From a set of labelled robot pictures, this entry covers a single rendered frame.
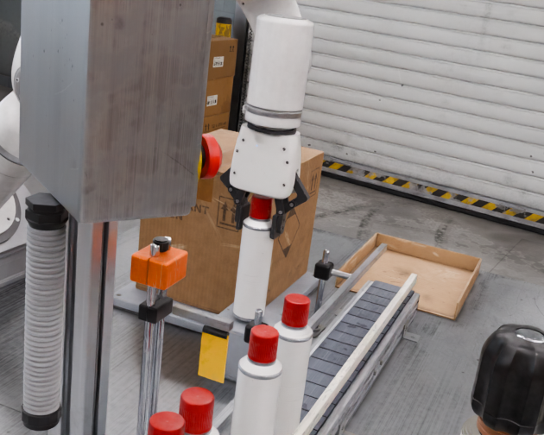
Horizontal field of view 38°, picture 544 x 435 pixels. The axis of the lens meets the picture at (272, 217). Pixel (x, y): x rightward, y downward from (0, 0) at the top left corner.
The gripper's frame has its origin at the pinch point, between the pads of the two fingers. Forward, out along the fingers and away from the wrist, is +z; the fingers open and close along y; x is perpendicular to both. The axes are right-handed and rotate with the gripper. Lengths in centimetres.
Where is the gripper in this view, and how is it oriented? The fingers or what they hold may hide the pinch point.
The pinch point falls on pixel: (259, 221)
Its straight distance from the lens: 123.6
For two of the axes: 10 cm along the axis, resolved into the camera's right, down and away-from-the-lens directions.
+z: -1.3, 9.4, 3.2
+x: 3.9, -2.5, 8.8
